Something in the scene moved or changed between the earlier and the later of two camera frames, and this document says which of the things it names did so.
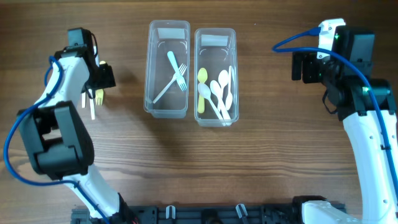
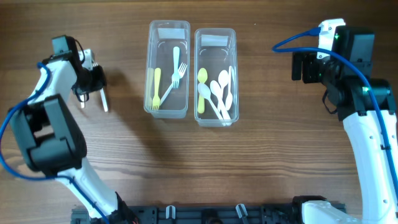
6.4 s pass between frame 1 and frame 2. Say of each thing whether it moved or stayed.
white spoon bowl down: stayed
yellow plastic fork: moved
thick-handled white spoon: stayed
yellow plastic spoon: stayed
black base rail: stayed
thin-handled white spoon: stayed
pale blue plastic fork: moved
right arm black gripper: stayed
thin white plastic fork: moved
